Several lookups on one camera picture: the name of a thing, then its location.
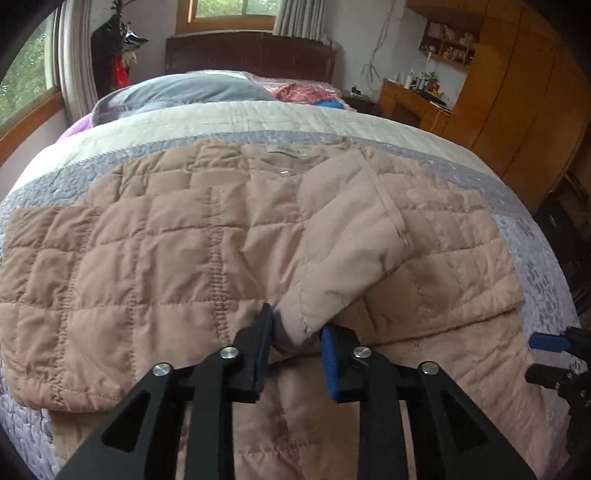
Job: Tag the purple blanket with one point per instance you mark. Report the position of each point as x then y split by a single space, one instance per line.
76 129

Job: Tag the wooden desk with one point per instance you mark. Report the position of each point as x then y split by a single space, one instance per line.
399 99

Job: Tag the small potted plant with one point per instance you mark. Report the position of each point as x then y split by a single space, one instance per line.
431 79

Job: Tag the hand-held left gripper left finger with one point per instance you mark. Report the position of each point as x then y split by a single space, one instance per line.
263 350

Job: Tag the coat rack with clothes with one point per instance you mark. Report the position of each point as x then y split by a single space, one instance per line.
108 50

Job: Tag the beige quilted jacket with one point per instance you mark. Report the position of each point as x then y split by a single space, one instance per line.
161 254

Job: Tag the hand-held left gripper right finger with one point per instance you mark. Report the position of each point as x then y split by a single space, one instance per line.
328 362

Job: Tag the white bottle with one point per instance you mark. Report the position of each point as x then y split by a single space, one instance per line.
407 79

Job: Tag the wooden wall shelf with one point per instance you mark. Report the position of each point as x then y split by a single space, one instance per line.
450 41

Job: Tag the grey floral quilted bedspread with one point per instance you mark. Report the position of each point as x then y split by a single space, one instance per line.
277 117

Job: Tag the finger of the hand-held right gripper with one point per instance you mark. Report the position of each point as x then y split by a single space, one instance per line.
547 342
547 376

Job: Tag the wooden wardrobe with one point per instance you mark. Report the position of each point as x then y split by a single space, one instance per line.
517 83

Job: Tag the black chair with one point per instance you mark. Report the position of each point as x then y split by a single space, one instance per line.
570 230

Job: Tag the white side curtain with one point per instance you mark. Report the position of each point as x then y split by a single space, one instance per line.
76 60

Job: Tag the dark wooden headboard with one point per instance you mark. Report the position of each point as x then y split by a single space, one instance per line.
249 57

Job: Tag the red plaid cloth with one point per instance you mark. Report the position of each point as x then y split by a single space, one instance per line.
300 92

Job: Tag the grey-blue pillow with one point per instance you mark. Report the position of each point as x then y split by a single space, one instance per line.
184 92

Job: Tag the large side window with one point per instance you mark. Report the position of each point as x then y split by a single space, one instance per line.
27 83

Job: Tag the grey patterned curtain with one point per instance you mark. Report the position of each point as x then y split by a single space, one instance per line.
300 18

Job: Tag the blue cloth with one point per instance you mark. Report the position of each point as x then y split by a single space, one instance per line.
331 105

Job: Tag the wooden framed window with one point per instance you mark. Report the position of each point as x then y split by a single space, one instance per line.
231 14

